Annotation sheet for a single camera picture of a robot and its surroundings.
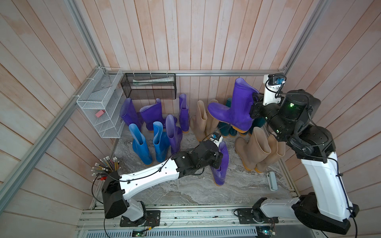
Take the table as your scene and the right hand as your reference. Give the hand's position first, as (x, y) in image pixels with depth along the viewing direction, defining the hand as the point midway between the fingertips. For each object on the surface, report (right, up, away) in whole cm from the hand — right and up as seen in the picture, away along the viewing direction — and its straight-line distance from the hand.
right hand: (252, 93), depth 53 cm
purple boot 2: (-46, -4, +37) cm, 59 cm away
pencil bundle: (-69, -34, +26) cm, 81 cm away
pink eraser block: (-74, -4, +29) cm, 79 cm away
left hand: (-8, -27, +17) cm, 33 cm away
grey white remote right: (+24, -43, +29) cm, 57 cm away
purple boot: (-59, -4, +34) cm, 68 cm away
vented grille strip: (+3, -63, +17) cm, 66 cm away
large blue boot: (-37, -20, +20) cm, 47 cm away
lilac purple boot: (-30, -16, +22) cm, 41 cm away
